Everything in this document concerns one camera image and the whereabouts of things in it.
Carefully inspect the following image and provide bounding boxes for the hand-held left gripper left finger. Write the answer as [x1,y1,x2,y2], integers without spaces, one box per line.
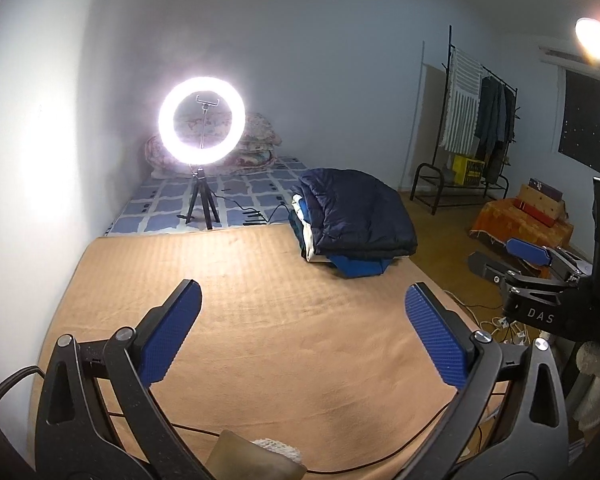
[35,278,216,480]

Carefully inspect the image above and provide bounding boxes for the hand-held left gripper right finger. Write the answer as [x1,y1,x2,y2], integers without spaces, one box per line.
[404,281,571,480]

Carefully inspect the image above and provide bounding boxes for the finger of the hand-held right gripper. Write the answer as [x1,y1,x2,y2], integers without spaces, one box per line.
[467,251,528,292]
[506,237,590,282]

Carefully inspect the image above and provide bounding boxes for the navy down jacket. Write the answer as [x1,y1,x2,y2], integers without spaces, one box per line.
[291,168,418,262]

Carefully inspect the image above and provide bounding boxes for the black metal clothes rack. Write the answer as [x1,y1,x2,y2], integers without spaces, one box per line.
[410,25,523,216]

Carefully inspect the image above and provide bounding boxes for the dark hanging clothes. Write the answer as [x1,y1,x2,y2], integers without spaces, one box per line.
[474,76,518,183]

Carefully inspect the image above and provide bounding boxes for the person's left hand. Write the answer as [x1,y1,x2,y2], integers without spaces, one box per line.
[252,437,302,464]

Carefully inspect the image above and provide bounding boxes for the red box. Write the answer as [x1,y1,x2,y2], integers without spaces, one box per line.
[512,199,556,223]

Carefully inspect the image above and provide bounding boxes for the orange patterned cloth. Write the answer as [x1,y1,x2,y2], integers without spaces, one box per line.
[469,199,576,263]

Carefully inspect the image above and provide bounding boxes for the cardboard box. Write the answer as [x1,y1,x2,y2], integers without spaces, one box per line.
[512,184,567,226]

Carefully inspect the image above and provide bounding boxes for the white power strip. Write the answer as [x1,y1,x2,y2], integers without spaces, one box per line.
[494,317,527,342]

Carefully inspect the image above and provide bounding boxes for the purple book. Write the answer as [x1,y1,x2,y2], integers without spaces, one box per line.
[527,177,563,200]

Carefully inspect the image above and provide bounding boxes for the yellow plastic crate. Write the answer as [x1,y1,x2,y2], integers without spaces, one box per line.
[451,155,486,186]

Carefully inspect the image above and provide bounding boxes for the tan blanket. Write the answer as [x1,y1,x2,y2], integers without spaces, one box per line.
[32,225,511,480]

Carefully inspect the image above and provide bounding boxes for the blue checked bedsheet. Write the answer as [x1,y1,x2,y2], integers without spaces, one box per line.
[105,155,313,237]

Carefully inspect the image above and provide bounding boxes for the black tripod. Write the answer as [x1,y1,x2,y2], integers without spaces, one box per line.
[177,165,221,231]

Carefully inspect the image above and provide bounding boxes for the dark window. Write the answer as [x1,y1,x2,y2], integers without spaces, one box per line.
[557,67,600,181]

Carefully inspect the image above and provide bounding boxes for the beige door panel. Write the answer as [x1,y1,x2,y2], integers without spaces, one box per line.
[402,42,453,193]

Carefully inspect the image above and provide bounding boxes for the white folded cloth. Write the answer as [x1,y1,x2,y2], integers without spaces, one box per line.
[291,194,317,262]

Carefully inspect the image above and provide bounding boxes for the white striped towel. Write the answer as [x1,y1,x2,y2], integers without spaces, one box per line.
[442,47,483,153]

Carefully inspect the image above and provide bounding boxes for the red floral folded quilt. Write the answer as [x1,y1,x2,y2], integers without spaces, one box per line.
[145,135,277,179]

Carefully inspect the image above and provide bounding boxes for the pale floral folded quilt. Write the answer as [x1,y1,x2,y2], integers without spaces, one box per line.
[237,111,284,152]

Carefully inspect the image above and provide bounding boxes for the ceiling light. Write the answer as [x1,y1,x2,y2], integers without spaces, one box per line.
[575,17,600,63]

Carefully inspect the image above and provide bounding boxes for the white power cables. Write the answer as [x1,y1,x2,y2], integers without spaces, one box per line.
[442,287,546,346]

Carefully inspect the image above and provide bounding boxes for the thin black cable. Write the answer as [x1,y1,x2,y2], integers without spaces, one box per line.
[105,410,461,476]

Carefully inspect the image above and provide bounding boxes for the black ring light cable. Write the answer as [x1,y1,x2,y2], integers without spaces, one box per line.
[214,194,292,224]

